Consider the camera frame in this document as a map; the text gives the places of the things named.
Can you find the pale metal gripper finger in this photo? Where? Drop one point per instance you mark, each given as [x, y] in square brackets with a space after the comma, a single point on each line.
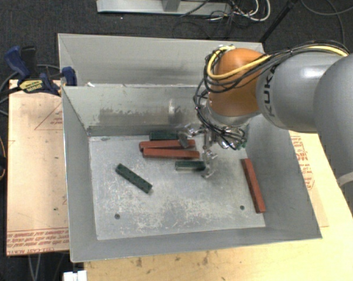
[209, 164]
[186, 140]

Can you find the dark green flat block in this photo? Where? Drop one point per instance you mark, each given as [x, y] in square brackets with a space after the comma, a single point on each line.
[163, 135]
[189, 165]
[133, 178]

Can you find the red-brown flat block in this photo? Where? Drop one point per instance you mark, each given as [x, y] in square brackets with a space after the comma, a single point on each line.
[253, 186]
[170, 153]
[161, 144]

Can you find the grey metal bin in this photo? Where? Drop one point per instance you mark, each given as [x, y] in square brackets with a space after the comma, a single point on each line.
[170, 212]

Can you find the brown cardboard board, red print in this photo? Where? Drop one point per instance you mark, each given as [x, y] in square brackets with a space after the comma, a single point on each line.
[35, 168]

